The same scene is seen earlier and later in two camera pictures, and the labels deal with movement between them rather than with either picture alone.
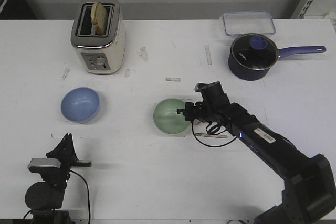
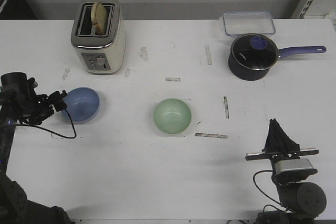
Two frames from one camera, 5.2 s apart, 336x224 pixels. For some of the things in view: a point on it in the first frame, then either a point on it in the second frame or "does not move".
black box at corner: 13,4 does not move
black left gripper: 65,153 -> 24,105
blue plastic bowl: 80,105 does not move
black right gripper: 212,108 -> 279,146
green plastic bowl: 166,118 does not move
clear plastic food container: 238,23 does not move
